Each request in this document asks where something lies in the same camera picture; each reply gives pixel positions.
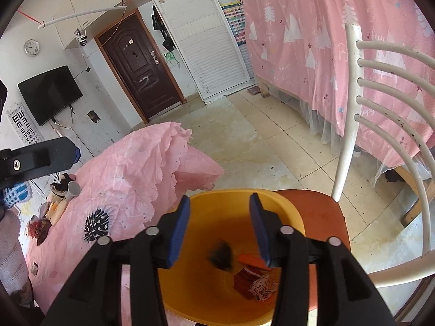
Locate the small floor scale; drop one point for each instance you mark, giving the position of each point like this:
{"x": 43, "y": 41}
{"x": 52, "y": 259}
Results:
{"x": 253, "y": 90}

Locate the white louvred door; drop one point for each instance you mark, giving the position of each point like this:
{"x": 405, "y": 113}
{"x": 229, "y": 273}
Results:
{"x": 210, "y": 47}

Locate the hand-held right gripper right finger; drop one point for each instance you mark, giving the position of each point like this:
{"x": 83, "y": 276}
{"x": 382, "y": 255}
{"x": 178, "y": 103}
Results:
{"x": 260, "y": 231}

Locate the person's left hand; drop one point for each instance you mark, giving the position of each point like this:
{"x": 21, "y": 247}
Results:
{"x": 17, "y": 193}

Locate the colourful grid wall chart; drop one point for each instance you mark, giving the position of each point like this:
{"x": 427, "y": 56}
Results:
{"x": 235, "y": 23}

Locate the orange plastic basin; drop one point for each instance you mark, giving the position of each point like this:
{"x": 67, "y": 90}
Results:
{"x": 204, "y": 292}

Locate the round wall clock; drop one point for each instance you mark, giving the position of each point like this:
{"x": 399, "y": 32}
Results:
{"x": 32, "y": 47}

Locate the black hanging bag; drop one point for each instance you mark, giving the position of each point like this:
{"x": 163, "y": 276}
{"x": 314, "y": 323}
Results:
{"x": 168, "y": 43}
{"x": 157, "y": 18}

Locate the wall junction box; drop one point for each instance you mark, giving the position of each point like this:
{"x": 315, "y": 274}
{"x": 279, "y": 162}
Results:
{"x": 93, "y": 116}

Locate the white dotted wrapper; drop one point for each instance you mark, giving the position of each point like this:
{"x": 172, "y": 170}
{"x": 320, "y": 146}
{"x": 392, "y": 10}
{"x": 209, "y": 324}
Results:
{"x": 264, "y": 288}

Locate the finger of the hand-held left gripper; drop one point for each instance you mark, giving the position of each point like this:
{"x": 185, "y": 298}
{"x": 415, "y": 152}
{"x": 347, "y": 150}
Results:
{"x": 37, "y": 161}

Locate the eye chart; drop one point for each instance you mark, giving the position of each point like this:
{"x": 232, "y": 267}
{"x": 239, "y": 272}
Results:
{"x": 23, "y": 124}

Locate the white security camera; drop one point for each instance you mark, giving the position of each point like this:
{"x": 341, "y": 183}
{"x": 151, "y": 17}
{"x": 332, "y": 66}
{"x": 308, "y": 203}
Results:
{"x": 82, "y": 38}

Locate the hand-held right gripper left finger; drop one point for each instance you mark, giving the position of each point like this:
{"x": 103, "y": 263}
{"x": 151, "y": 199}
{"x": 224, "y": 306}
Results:
{"x": 178, "y": 231}

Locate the white cup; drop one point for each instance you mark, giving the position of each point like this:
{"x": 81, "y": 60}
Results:
{"x": 73, "y": 188}

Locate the pink tree print curtain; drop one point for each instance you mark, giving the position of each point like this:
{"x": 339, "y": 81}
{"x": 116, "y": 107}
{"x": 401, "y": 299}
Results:
{"x": 306, "y": 23}

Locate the orange wrapper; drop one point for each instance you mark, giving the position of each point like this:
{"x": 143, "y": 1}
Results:
{"x": 251, "y": 260}

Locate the white chair with orange seat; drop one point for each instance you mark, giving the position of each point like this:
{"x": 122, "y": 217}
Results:
{"x": 350, "y": 108}

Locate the black fuzzy lump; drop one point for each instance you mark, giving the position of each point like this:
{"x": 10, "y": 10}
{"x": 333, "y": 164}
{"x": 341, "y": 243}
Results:
{"x": 221, "y": 254}

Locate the pink floral quilt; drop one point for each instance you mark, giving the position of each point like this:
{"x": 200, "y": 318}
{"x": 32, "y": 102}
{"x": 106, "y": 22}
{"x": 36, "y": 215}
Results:
{"x": 119, "y": 183}

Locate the brown door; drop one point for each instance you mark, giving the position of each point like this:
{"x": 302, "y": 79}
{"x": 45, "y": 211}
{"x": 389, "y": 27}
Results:
{"x": 142, "y": 74}

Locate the white curved rod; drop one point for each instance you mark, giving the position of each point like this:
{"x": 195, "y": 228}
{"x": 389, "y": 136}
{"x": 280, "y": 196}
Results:
{"x": 78, "y": 15}

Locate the black wall television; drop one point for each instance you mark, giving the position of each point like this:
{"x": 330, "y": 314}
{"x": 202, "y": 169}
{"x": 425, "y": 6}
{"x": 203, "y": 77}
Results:
{"x": 49, "y": 95}

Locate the person's left forearm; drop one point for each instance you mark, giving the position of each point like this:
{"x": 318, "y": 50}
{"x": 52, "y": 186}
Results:
{"x": 12, "y": 251}

